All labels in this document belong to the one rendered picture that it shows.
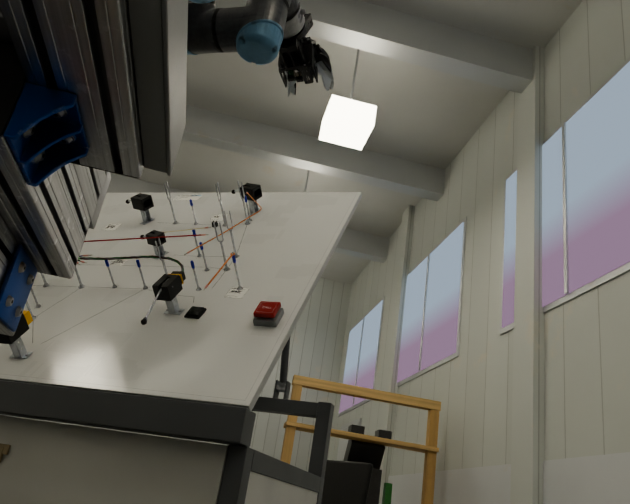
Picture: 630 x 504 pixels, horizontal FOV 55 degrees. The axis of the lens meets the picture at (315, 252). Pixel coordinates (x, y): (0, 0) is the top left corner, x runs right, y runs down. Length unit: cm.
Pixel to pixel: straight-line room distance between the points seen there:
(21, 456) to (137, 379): 29
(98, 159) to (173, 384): 72
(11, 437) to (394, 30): 498
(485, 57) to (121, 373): 512
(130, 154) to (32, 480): 93
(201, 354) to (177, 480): 27
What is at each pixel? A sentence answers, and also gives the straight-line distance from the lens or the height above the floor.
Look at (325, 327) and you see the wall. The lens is 1165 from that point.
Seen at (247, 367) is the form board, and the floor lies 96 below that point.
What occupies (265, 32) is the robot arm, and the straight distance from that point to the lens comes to 109.
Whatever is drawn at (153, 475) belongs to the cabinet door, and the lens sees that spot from 129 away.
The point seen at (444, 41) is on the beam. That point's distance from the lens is 596.
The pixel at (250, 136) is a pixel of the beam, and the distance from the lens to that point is 755.
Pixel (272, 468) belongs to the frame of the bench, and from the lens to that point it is 136.
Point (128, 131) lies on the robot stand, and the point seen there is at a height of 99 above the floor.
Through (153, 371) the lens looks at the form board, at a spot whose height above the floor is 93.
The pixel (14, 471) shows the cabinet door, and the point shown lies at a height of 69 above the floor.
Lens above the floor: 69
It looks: 23 degrees up
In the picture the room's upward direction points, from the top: 9 degrees clockwise
